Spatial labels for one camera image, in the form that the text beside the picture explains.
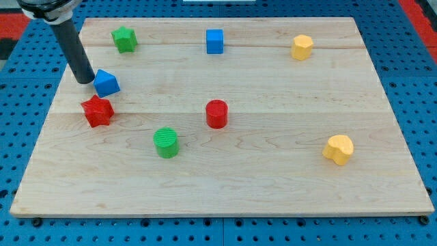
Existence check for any red cylinder block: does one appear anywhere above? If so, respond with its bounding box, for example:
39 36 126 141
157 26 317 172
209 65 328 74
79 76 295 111
206 99 228 129

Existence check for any wooden board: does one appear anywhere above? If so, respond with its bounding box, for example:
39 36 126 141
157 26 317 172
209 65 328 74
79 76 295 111
10 17 434 218

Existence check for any yellow hexagon block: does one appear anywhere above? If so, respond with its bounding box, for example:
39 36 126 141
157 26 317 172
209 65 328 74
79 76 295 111
290 35 313 61

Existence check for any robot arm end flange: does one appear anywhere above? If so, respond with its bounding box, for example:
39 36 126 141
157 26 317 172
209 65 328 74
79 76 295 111
17 0 83 25

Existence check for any blue cube block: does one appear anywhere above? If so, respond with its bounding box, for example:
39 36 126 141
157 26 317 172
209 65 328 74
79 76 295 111
206 29 224 54

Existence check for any green star block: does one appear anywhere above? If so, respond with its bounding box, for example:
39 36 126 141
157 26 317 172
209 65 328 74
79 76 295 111
111 26 137 53

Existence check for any green cylinder block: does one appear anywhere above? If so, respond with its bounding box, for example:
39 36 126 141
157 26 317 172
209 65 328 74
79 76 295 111
153 127 180 159

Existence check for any red star block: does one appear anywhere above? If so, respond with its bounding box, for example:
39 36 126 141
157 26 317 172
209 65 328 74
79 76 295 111
81 95 114 128

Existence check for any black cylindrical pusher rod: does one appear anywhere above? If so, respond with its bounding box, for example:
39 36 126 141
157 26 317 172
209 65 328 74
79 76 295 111
51 19 95 84

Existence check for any blue triangular block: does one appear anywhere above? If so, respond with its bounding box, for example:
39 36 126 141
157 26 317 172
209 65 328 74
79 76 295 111
93 69 120 98

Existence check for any yellow heart block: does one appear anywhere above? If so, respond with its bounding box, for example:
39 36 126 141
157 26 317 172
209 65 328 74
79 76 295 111
322 135 354 166

